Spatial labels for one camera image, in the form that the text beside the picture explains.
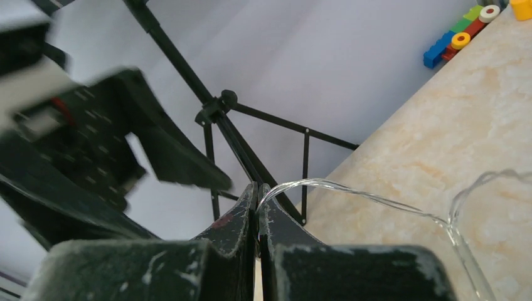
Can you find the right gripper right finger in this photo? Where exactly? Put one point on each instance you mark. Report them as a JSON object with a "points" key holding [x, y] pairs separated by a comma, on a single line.
{"points": [[298, 266]]}

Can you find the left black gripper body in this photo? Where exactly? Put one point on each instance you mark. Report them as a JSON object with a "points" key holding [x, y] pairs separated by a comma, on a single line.
{"points": [[66, 165]]}

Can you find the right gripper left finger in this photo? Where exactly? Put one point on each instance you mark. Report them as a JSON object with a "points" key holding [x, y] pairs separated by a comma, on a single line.
{"points": [[218, 264]]}

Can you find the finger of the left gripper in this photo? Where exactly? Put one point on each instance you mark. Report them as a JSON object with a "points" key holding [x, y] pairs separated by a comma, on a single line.
{"points": [[171, 154]]}

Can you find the clear string fairy lights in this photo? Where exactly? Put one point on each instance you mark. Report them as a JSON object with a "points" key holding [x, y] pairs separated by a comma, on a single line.
{"points": [[450, 224]]}

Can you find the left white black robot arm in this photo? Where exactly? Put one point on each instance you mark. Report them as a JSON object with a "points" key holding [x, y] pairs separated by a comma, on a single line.
{"points": [[31, 68]]}

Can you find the black perforated music stand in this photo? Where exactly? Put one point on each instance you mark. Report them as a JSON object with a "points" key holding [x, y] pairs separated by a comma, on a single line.
{"points": [[99, 37]]}

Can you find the stacked colourful brick toy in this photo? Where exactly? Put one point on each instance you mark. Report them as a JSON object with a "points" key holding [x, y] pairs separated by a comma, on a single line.
{"points": [[460, 35]]}

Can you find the yellow toy block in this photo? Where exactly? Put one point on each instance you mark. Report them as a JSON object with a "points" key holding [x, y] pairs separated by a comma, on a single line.
{"points": [[522, 9]]}

